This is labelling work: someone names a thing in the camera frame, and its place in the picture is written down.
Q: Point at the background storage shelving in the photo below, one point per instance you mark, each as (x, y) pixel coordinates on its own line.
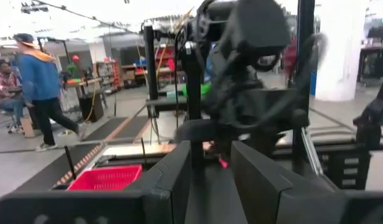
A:
(107, 74)

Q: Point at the black equipment stand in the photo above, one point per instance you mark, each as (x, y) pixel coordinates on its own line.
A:
(370, 121)

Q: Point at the green block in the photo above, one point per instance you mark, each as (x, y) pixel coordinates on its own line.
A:
(205, 88)

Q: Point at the black aluminium rig frame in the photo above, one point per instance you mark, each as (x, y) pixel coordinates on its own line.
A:
(305, 31)

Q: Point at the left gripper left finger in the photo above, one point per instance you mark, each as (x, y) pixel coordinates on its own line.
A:
(169, 186)

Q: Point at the cardboard box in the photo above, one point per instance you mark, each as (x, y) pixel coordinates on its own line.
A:
(29, 127)

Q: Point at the black hazard-striped floor mat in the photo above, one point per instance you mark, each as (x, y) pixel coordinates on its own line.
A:
(48, 174)

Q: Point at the small red clip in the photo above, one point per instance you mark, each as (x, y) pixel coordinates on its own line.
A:
(223, 162)

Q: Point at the white pillar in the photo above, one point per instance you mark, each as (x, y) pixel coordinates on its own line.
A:
(340, 49)

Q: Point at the blue panel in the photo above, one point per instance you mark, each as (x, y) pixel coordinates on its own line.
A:
(313, 83)

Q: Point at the red storage rack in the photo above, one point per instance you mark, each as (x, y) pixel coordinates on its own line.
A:
(165, 59)

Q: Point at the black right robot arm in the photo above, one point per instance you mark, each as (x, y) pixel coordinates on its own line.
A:
(241, 93)

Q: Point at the dark background desk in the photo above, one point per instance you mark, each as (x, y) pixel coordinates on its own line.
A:
(376, 53)

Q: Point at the person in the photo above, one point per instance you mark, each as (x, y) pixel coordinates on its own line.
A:
(5, 90)
(39, 81)

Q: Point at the grey equipment cart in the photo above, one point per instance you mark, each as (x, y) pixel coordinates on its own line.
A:
(166, 104)

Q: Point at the black bin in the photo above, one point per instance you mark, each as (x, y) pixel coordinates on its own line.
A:
(91, 108)

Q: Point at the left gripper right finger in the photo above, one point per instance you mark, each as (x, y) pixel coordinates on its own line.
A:
(253, 186)

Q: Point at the red plastic mesh basket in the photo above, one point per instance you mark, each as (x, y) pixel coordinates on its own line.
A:
(107, 179)

